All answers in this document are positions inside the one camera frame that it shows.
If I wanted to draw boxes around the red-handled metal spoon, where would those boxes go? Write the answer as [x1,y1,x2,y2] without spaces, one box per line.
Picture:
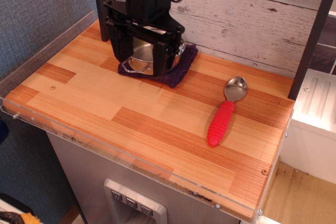
[207,77,248,147]

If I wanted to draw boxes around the yellow object bottom left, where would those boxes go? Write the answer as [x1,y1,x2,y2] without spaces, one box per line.
[0,211,40,224]

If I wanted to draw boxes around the stainless steel pot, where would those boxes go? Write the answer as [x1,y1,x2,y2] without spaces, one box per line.
[121,35,186,76]

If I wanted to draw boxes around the clear acrylic table guard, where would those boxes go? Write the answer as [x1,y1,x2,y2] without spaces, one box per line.
[4,93,293,223]

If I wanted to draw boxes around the white toy sink unit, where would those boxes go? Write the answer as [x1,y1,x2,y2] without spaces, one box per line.
[279,10,336,185]

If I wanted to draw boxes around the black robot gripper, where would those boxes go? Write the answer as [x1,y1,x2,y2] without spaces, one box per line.
[104,0,185,77]

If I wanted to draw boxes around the dark right shelf post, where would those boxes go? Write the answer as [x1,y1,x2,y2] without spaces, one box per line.
[288,0,333,100]

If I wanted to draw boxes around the dark purple cloth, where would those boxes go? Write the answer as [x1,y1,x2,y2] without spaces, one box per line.
[118,44,198,88]

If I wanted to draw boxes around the silver toy fridge cabinet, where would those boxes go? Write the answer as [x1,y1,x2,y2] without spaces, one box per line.
[47,133,240,223]

